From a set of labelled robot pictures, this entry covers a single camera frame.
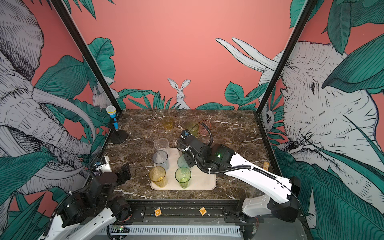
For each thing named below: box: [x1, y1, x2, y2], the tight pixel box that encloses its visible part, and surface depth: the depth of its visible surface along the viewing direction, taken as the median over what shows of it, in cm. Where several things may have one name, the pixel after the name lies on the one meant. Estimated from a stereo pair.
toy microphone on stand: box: [106, 105, 128, 144], surface depth 103 cm
